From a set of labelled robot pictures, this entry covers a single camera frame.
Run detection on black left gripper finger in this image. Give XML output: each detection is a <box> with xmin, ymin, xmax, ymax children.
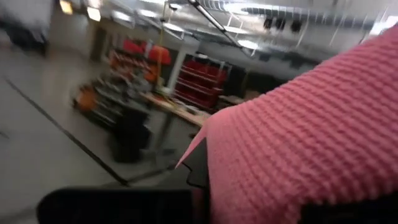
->
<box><xmin>164</xmin><ymin>138</ymin><xmax>210</xmax><ymax>190</ymax></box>

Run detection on pink microfiber towel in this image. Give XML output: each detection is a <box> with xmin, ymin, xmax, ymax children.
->
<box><xmin>175</xmin><ymin>26</ymin><xmax>398</xmax><ymax>224</ymax></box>

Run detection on wooden workbench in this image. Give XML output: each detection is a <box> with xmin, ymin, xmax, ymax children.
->
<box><xmin>139</xmin><ymin>91</ymin><xmax>213</xmax><ymax>128</ymax></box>

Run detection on black chair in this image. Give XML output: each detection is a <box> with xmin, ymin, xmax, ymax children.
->
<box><xmin>108</xmin><ymin>108</ymin><xmax>154</xmax><ymax>165</ymax></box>

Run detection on red storage rack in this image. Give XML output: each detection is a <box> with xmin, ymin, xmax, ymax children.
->
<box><xmin>172</xmin><ymin>57</ymin><xmax>230</xmax><ymax>110</ymax></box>

